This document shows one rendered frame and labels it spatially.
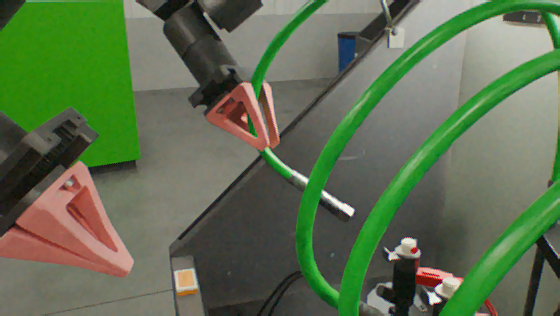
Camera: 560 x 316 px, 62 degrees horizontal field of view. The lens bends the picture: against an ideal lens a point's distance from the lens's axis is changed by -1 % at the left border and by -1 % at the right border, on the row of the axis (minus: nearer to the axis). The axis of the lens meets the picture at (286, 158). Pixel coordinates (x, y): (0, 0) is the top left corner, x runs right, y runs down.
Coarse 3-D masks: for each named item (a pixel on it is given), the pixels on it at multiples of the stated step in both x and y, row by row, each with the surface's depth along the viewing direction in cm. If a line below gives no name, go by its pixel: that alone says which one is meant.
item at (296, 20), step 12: (312, 0) 52; (324, 0) 51; (300, 12) 52; (312, 12) 52; (540, 12) 50; (288, 24) 53; (300, 24) 53; (552, 24) 50; (276, 36) 53; (288, 36) 53; (552, 36) 51; (276, 48) 54; (264, 60) 54; (264, 72) 55; (252, 84) 55; (252, 132) 57; (264, 156) 58; (276, 156) 59; (276, 168) 59; (288, 168) 59; (552, 168) 56; (552, 180) 56
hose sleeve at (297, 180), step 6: (294, 174) 59; (300, 174) 60; (288, 180) 59; (294, 180) 59; (300, 180) 59; (306, 180) 59; (294, 186) 59; (300, 186) 59; (324, 192) 60; (324, 198) 59; (330, 198) 60; (324, 204) 60; (330, 204) 60; (336, 204) 60; (330, 210) 60; (336, 210) 60
